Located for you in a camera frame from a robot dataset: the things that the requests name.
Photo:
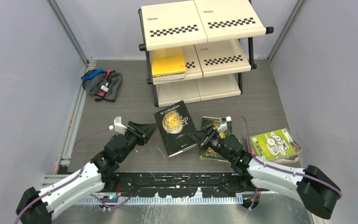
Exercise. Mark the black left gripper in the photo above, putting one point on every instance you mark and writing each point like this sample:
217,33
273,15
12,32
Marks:
148,129

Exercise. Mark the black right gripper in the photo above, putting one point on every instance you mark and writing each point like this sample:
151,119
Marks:
199,136

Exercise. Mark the black Moon and Sixpence book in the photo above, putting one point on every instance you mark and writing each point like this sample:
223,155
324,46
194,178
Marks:
174,123

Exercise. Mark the yellow hardcover book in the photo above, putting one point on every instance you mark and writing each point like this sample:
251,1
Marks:
167,61

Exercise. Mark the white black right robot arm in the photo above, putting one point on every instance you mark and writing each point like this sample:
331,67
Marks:
309,186

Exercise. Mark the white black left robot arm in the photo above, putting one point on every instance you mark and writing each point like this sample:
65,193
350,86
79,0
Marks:
43,206

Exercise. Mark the green Alice in Wonderland book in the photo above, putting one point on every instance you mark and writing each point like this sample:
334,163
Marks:
209,154

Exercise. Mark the grey blue red cloth bag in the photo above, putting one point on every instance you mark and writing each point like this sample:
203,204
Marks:
103,84

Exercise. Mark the lime green cartoon book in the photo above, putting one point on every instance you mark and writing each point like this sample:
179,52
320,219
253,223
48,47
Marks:
277,146

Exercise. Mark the cream three-tier shelf rack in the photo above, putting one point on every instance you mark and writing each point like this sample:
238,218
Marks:
217,41

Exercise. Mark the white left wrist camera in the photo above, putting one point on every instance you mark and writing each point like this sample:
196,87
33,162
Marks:
118,126

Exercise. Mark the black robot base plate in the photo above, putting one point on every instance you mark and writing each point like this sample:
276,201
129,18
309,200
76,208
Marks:
177,185

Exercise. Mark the aluminium frame rail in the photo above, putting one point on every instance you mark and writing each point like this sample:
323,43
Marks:
64,157

